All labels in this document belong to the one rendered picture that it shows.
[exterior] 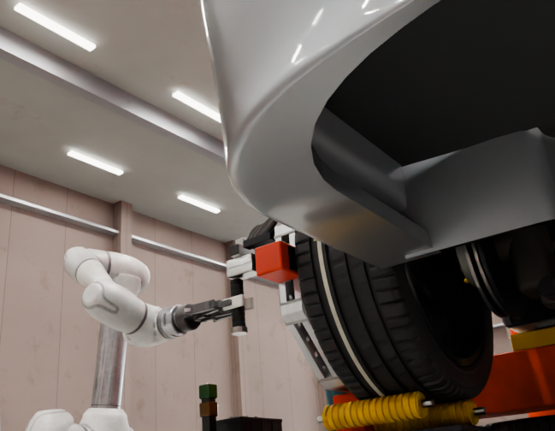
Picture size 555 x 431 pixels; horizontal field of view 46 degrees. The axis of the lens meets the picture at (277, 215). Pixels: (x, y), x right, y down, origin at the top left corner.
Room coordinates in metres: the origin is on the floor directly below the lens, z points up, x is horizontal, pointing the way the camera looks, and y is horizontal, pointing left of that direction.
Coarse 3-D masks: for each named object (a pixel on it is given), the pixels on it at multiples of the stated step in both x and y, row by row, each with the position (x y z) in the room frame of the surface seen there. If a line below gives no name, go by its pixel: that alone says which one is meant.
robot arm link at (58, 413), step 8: (40, 416) 2.18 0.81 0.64; (48, 416) 2.18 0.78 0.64; (56, 416) 2.19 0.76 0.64; (64, 416) 2.21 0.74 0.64; (72, 416) 2.25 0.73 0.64; (32, 424) 2.18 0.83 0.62; (40, 424) 2.17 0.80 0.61; (48, 424) 2.17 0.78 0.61; (56, 424) 2.18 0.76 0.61; (64, 424) 2.20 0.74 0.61; (72, 424) 2.23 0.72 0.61
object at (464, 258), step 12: (456, 252) 1.48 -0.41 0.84; (468, 252) 1.38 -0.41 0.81; (468, 264) 1.39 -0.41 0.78; (480, 264) 1.38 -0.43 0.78; (468, 276) 1.50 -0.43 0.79; (480, 276) 1.42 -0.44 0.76; (480, 288) 1.42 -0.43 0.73; (492, 288) 1.41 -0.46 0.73; (492, 300) 1.46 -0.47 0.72; (504, 312) 1.48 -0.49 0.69
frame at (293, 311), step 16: (288, 240) 1.52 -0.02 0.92; (288, 288) 1.52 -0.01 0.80; (288, 304) 1.51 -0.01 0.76; (304, 304) 1.49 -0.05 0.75; (288, 320) 1.52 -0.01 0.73; (304, 320) 1.51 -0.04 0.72; (304, 336) 1.57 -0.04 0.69; (304, 352) 1.58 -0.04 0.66; (320, 352) 1.57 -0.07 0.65; (320, 368) 1.61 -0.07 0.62; (336, 384) 1.63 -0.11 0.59
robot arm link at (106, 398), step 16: (112, 256) 2.24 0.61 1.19; (128, 256) 2.31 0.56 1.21; (112, 272) 2.24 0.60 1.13; (128, 272) 2.28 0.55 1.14; (144, 272) 2.33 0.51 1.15; (128, 288) 2.29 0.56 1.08; (144, 288) 2.37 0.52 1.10; (112, 336) 2.30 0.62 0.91; (112, 352) 2.31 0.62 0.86; (96, 368) 2.33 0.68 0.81; (112, 368) 2.31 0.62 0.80; (96, 384) 2.32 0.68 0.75; (112, 384) 2.32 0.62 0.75; (96, 400) 2.32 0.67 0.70; (112, 400) 2.33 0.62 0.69; (96, 416) 2.30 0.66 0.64; (112, 416) 2.31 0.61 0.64
